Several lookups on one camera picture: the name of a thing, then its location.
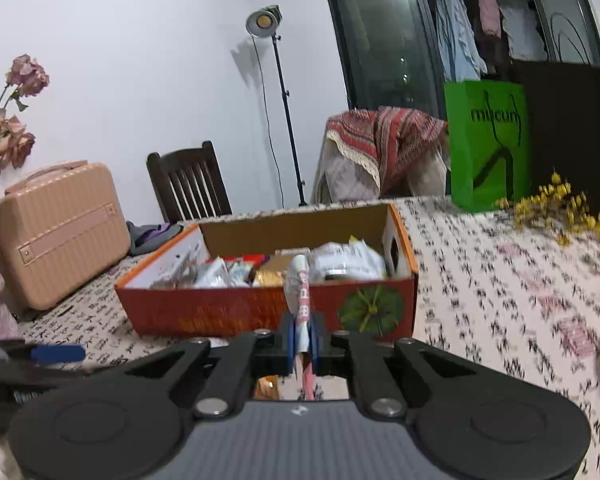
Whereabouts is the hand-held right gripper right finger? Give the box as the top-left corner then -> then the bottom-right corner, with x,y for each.
312,312 -> 501,420

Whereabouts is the hanging white garment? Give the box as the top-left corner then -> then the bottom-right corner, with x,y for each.
500,2 -> 548,61

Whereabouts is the red patterned blanket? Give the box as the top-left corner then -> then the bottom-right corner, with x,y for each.
326,106 -> 450,196

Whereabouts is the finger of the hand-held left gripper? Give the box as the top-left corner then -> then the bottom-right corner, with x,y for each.
0,361 -> 103,385
0,340 -> 87,367

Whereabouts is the pink ribbed suitcase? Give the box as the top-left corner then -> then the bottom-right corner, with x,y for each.
0,160 -> 132,311

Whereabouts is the pink white snack packet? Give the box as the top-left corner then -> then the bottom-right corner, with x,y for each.
284,254 -> 318,401

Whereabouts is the white cracker snack packet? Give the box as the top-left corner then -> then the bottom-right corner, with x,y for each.
252,267 -> 288,288

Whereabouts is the hanging blue garment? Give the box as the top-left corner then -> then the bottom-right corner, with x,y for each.
435,0 -> 488,83

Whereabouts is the green paper bag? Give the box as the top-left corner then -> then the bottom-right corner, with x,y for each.
444,79 -> 531,213

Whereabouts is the orange cardboard box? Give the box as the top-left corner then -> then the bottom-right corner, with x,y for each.
114,203 -> 420,341

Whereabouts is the black paper bag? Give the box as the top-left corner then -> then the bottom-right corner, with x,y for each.
510,12 -> 600,216

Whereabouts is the hanging pink garment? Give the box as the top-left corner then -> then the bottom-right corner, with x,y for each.
477,0 -> 503,38

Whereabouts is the studio light on stand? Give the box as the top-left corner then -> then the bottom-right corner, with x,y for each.
245,5 -> 308,207

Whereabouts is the yellow flower branch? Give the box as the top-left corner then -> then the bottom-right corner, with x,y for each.
495,172 -> 600,256

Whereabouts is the sliding glass door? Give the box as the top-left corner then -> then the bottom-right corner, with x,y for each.
320,0 -> 600,111

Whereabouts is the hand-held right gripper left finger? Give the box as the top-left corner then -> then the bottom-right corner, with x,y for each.
105,312 -> 298,420

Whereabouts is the dark wooden chair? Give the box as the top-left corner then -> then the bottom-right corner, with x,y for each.
146,141 -> 233,223

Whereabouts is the grey purple pouch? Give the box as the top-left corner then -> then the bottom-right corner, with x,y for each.
126,221 -> 186,257

